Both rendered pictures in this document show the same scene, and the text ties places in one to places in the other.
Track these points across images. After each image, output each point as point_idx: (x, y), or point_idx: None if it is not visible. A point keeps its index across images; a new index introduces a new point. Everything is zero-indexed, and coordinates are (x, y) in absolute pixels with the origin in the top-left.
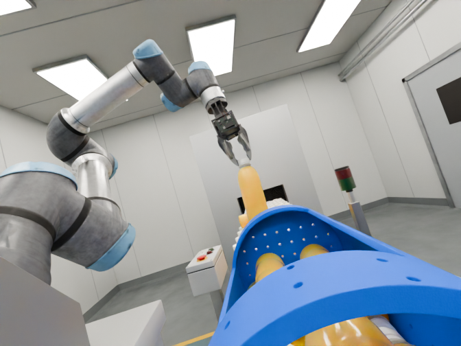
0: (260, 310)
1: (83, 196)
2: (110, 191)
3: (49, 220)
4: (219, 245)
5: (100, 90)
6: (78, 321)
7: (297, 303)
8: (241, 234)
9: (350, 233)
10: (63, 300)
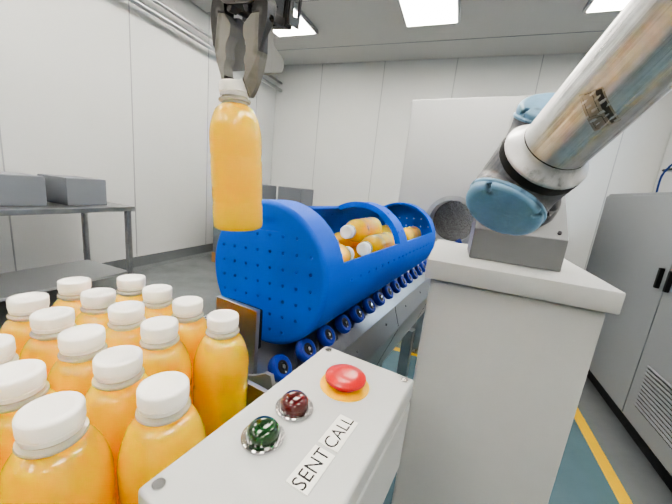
0: (381, 206)
1: (504, 138)
2: (563, 89)
3: None
4: (158, 478)
5: None
6: (472, 237)
7: (376, 203)
8: (323, 226)
9: (320, 207)
10: (475, 219)
